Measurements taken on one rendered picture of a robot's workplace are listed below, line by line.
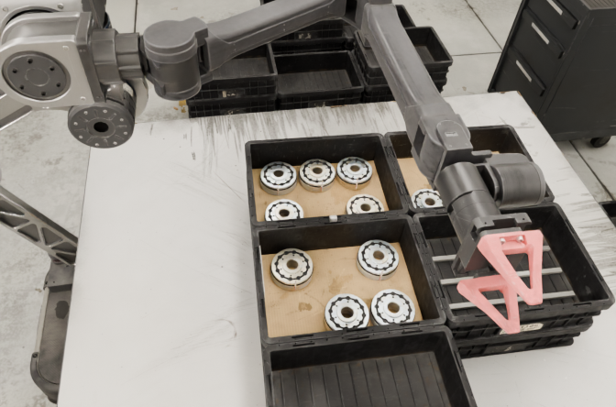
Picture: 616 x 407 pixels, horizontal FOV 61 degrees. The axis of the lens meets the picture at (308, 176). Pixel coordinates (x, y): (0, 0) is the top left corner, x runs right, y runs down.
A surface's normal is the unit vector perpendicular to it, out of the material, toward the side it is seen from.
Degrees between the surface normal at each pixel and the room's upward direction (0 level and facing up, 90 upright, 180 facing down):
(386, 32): 3
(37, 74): 90
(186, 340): 0
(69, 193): 0
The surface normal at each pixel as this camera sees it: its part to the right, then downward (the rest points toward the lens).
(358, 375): 0.05, -0.67
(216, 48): 0.65, 0.58
